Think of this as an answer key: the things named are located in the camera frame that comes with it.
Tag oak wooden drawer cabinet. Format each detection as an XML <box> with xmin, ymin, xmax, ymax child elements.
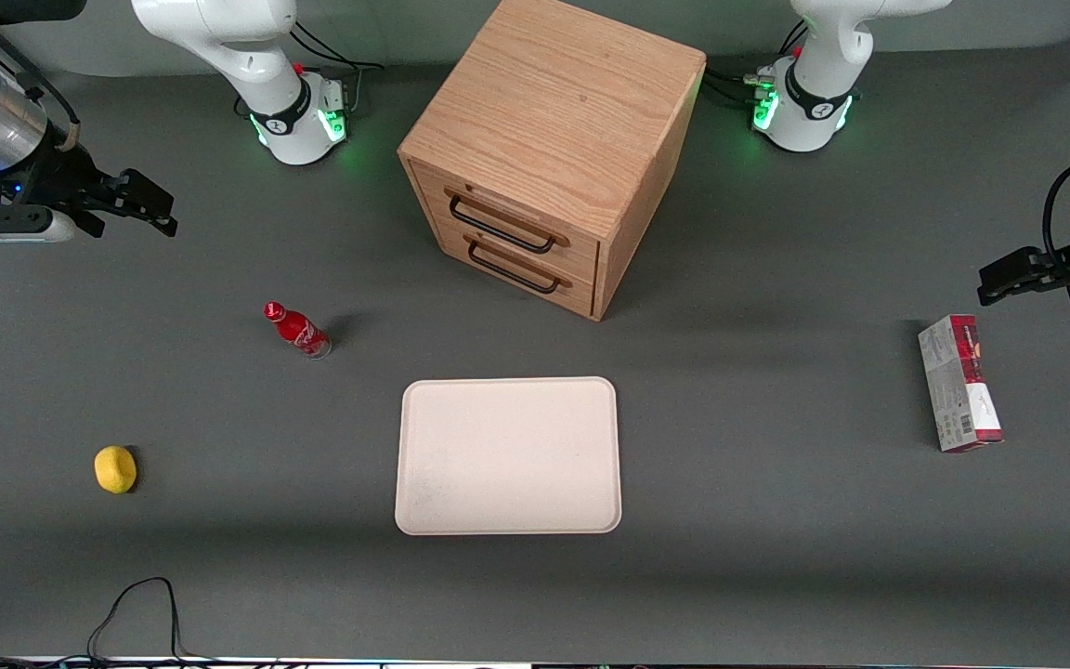
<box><xmin>398</xmin><ymin>0</ymin><xmax>708</xmax><ymax>322</ymax></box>

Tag beige rectangular tray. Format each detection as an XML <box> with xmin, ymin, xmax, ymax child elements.
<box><xmin>395</xmin><ymin>376</ymin><xmax>622</xmax><ymax>536</ymax></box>

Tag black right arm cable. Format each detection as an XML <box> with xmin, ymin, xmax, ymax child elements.
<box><xmin>0</xmin><ymin>19</ymin><xmax>81</xmax><ymax>150</ymax></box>

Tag yellow lemon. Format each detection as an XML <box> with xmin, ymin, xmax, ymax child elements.
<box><xmin>94</xmin><ymin>445</ymin><xmax>138</xmax><ymax>494</ymax></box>

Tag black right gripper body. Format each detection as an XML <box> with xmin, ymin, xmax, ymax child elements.
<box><xmin>0</xmin><ymin>139</ymin><xmax>127</xmax><ymax>233</ymax></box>

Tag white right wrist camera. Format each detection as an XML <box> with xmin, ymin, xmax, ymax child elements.
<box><xmin>0</xmin><ymin>204</ymin><xmax>76</xmax><ymax>244</ymax></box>

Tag red cola bottle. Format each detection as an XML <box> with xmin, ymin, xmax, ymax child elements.
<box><xmin>263</xmin><ymin>301</ymin><xmax>333</xmax><ymax>360</ymax></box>

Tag black right arm base cables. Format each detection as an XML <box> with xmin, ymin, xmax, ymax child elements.
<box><xmin>292</xmin><ymin>23</ymin><xmax>387</xmax><ymax>117</ymax></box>

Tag red tartan cardboard box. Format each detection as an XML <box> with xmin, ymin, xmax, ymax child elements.
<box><xmin>918</xmin><ymin>314</ymin><xmax>1005</xmax><ymax>453</ymax></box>

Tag black left arm base cables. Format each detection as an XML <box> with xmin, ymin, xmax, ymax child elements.
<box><xmin>702</xmin><ymin>19</ymin><xmax>810</xmax><ymax>108</ymax></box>

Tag wooden drawer front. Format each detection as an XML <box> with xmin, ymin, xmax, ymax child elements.
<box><xmin>408</xmin><ymin>160</ymin><xmax>603</xmax><ymax>280</ymax></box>
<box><xmin>431</xmin><ymin>216</ymin><xmax>599</xmax><ymax>320</ymax></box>

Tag black looped table cable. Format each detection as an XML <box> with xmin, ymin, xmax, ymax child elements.
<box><xmin>87</xmin><ymin>577</ymin><xmax>185</xmax><ymax>665</ymax></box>

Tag black drawer handle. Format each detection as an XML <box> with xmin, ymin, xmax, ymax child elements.
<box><xmin>463</xmin><ymin>232</ymin><xmax>573</xmax><ymax>295</ymax></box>
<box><xmin>445</xmin><ymin>189</ymin><xmax>571</xmax><ymax>255</ymax></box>

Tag black arm base cables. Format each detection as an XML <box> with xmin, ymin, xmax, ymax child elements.
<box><xmin>292</xmin><ymin>23</ymin><xmax>387</xmax><ymax>117</ymax></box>
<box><xmin>702</xmin><ymin>19</ymin><xmax>810</xmax><ymax>108</ymax></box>

